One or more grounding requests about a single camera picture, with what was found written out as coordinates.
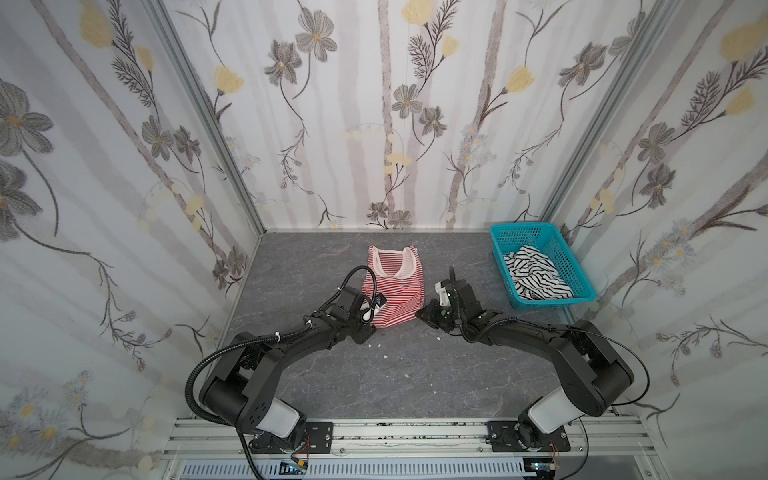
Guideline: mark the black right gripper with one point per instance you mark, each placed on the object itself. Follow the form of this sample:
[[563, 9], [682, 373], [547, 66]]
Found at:
[[438, 312]]

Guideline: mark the red white striped tank top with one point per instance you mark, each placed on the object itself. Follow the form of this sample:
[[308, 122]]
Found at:
[[400, 279]]

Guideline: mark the black white striped tank top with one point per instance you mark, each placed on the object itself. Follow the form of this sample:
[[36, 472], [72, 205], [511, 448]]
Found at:
[[535, 277]]

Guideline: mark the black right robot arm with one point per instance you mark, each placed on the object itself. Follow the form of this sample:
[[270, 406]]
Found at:
[[592, 375]]

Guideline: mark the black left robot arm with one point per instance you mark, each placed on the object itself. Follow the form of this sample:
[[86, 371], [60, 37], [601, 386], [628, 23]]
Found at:
[[236, 386]]

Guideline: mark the teal plastic basket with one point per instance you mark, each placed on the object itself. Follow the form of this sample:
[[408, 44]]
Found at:
[[509, 238]]

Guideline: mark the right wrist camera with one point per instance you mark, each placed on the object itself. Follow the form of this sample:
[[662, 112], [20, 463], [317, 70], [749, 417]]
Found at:
[[441, 288]]

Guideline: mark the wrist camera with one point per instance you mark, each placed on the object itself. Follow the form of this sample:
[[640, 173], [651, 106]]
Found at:
[[441, 288], [372, 307]]

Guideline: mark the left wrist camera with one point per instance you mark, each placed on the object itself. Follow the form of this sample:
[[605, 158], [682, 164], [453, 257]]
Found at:
[[372, 307]]

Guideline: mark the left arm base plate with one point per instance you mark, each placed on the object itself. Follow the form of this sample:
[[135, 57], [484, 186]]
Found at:
[[309, 437]]

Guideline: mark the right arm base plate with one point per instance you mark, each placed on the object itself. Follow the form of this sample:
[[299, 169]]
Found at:
[[513, 436]]

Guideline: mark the white perforated cable duct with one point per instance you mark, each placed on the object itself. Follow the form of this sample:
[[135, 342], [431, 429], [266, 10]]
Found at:
[[408, 468]]

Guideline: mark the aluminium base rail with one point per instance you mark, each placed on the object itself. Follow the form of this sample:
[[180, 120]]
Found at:
[[466, 437]]

